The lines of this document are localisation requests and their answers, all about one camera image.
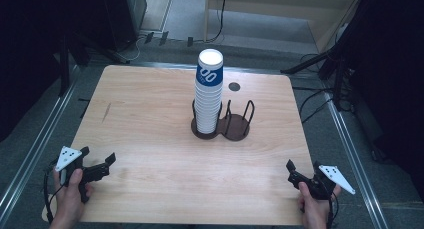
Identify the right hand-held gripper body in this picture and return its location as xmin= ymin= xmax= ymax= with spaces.
xmin=288 ymin=165 xmax=356 ymax=201

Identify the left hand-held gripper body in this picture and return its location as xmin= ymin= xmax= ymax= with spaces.
xmin=54 ymin=145 xmax=111 ymax=204

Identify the dark wooden wire cup holder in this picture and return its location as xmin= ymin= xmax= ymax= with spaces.
xmin=190 ymin=99 xmax=256 ymax=142

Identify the stack of ribbed paper cups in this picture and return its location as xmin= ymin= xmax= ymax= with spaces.
xmin=193 ymin=76 xmax=224 ymax=135

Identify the blue printed paper cup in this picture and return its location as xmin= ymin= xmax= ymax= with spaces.
xmin=195 ymin=48 xmax=225 ymax=88

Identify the person's right hand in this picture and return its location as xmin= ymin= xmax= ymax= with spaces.
xmin=297 ymin=182 xmax=343 ymax=229

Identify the person's left hand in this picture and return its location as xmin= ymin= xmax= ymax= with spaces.
xmin=49 ymin=168 xmax=95 ymax=229

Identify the black metal stand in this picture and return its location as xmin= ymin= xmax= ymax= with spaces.
xmin=58 ymin=32 xmax=131 ymax=97
xmin=280 ymin=48 xmax=351 ymax=112

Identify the dark cabinet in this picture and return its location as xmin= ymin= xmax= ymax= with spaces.
xmin=99 ymin=0 xmax=148 ymax=52

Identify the beige wooden desk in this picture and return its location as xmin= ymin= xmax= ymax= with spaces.
xmin=203 ymin=0 xmax=366 ymax=53

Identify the right hand-held gripper black cable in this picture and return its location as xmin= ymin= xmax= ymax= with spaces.
xmin=327 ymin=194 xmax=340 ymax=229

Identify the hand-held gripper black cable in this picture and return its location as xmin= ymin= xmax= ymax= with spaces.
xmin=327 ymin=194 xmax=340 ymax=229
xmin=42 ymin=158 xmax=66 ymax=225

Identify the aluminium frame rail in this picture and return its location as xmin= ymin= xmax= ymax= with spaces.
xmin=0 ymin=64 xmax=83 ymax=217
xmin=323 ymin=90 xmax=390 ymax=229

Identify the left hand-held gripper black cable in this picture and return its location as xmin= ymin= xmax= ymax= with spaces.
xmin=42 ymin=158 xmax=66 ymax=225

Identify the black floor cable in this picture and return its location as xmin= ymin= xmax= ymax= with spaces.
xmin=298 ymin=87 xmax=333 ymax=125

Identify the hanging black cable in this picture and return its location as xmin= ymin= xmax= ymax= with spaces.
xmin=194 ymin=0 xmax=229 ymax=44

